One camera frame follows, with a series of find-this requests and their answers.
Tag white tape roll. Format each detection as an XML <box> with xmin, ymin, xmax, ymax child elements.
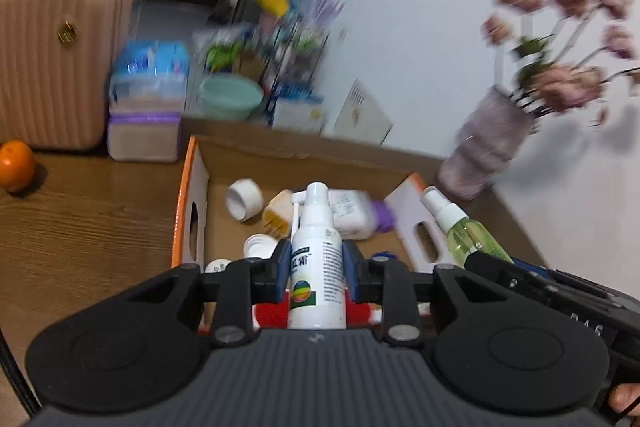
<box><xmin>224</xmin><ymin>177</ymin><xmax>265</xmax><ymax>222</ymax></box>

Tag white board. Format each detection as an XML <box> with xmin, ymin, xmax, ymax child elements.
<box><xmin>332</xmin><ymin>78</ymin><xmax>394</xmax><ymax>146</ymax></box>

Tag red and white plastic case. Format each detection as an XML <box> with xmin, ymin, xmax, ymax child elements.
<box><xmin>249</xmin><ymin>291</ymin><xmax>386</xmax><ymax>331</ymax></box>

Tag pink ribbed suitcase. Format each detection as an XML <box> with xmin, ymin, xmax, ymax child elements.
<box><xmin>0</xmin><ymin>0</ymin><xmax>135</xmax><ymax>152</ymax></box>

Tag white round cap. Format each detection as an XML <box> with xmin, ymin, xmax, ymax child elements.
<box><xmin>203</xmin><ymin>258</ymin><xmax>234</xmax><ymax>276</ymax></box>

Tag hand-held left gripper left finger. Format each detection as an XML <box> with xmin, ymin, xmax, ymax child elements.
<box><xmin>122</xmin><ymin>239</ymin><xmax>293</xmax><ymax>348</ymax></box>

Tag clear white plastic bottle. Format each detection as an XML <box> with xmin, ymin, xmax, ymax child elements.
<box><xmin>292</xmin><ymin>189</ymin><xmax>376</xmax><ymax>241</ymax></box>

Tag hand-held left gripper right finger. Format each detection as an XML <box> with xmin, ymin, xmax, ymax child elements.
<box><xmin>342</xmin><ymin>241</ymin><xmax>501</xmax><ymax>348</ymax></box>

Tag green spray bottle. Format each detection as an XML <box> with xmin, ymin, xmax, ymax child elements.
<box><xmin>420</xmin><ymin>186</ymin><xmax>515</xmax><ymax>266</ymax></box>

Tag purple feather decoration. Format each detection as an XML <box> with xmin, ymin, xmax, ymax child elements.
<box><xmin>304</xmin><ymin>0</ymin><xmax>346</xmax><ymax>38</ymax></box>

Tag rack of small bottles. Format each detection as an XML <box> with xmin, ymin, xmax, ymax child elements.
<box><xmin>269</xmin><ymin>21</ymin><xmax>326</xmax><ymax>103</ymax></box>

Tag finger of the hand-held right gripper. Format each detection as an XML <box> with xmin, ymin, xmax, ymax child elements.
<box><xmin>512</xmin><ymin>258</ymin><xmax>556</xmax><ymax>282</ymax></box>
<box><xmin>463</xmin><ymin>250</ymin><xmax>536</xmax><ymax>304</ymax></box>

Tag orange fruit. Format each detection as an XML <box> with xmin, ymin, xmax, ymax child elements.
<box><xmin>0</xmin><ymin>140</ymin><xmax>36</xmax><ymax>194</ymax></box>

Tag grey textured vase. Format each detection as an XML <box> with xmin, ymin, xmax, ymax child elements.
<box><xmin>437</xmin><ymin>85</ymin><xmax>536</xmax><ymax>200</ymax></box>

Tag orange red cardboard box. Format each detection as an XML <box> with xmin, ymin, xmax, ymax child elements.
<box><xmin>170</xmin><ymin>134</ymin><xmax>459</xmax><ymax>338</ymax></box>

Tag white spray bottle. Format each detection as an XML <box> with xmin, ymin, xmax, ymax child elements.
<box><xmin>287</xmin><ymin>181</ymin><xmax>349</xmax><ymax>331</ymax></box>

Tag white bottle cap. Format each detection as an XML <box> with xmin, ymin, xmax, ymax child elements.
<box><xmin>243</xmin><ymin>233</ymin><xmax>279</xmax><ymax>261</ymax></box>

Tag dried pink roses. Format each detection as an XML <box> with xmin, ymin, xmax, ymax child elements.
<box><xmin>480</xmin><ymin>0</ymin><xmax>640</xmax><ymax>128</ymax></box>

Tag white floor box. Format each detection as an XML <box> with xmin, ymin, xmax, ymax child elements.
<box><xmin>272</xmin><ymin>96</ymin><xmax>326</xmax><ymax>136</ymax></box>

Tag green plastic basin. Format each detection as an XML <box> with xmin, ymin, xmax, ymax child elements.
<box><xmin>198</xmin><ymin>74</ymin><xmax>265</xmax><ymax>122</ymax></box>

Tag purple-lidded storage box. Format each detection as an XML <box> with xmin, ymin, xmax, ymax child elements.
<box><xmin>107</xmin><ymin>111</ymin><xmax>182</xmax><ymax>163</ymax></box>

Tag small yellow white box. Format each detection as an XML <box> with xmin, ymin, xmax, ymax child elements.
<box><xmin>261</xmin><ymin>189</ymin><xmax>296</xmax><ymax>238</ymax></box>

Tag yellow watering can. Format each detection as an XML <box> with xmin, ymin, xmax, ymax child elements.
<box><xmin>248</xmin><ymin>0</ymin><xmax>291</xmax><ymax>18</ymax></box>

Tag blue tissue pack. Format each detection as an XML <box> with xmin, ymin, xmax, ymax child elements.
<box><xmin>109</xmin><ymin>39</ymin><xmax>191</xmax><ymax>113</ymax></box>

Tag person's right hand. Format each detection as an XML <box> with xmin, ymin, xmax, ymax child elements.
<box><xmin>608</xmin><ymin>383</ymin><xmax>640</xmax><ymax>414</ymax></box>

